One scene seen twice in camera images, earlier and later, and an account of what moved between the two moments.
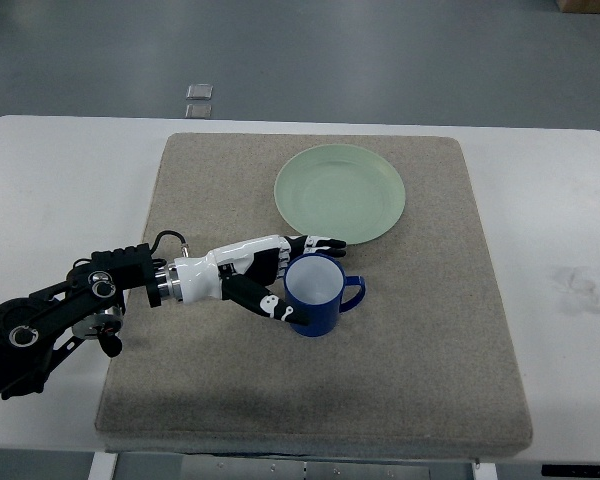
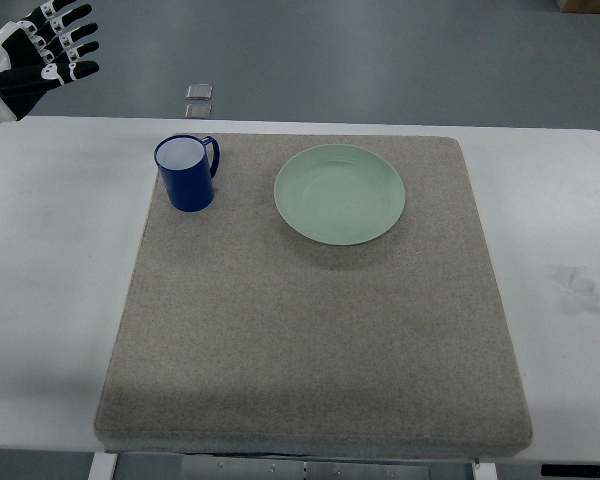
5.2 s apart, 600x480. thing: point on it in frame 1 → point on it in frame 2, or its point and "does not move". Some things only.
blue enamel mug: [314, 284] → [184, 164]
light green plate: [339, 191] does not move
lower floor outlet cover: [198, 111] does not move
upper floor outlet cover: [199, 92] does not move
